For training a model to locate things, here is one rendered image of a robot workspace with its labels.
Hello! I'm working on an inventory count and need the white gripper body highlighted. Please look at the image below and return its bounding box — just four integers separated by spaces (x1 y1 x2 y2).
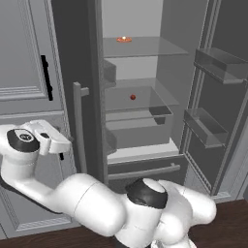
45 126 73 155

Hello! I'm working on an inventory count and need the glass fridge shelf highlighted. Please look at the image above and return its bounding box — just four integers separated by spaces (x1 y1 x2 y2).
104 84 180 114
103 36 190 59

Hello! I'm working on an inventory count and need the grey fridge left door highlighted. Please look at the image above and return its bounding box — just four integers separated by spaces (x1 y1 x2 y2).
51 0 109 185

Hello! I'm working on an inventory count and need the grey fridge door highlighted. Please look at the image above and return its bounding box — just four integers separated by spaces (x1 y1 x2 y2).
51 0 109 185
179 0 248 198

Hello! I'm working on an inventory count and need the grey fridge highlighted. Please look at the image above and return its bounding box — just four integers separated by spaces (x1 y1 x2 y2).
51 0 248 199

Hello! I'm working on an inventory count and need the grey fridge right door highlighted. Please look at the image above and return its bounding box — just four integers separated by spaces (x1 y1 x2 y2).
179 0 248 198

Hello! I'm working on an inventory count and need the clear crisper drawer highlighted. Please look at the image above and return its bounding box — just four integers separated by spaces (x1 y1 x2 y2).
106 106 174 150

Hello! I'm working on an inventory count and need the grey freezer drawer front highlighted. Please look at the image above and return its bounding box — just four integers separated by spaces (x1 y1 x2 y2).
107 154 190 195

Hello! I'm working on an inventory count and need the orange food on plate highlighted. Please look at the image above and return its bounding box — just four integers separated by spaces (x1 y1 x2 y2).
116 36 133 44

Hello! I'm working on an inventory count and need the clear door bin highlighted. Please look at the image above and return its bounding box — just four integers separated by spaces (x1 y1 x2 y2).
182 107 230 149
193 46 248 86

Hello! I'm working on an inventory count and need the grey fridge door handle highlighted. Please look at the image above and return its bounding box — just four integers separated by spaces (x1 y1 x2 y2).
73 81 90 174

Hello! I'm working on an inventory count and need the grey freezer drawer handle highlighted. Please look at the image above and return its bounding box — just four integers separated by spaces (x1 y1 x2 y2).
108 163 181 181

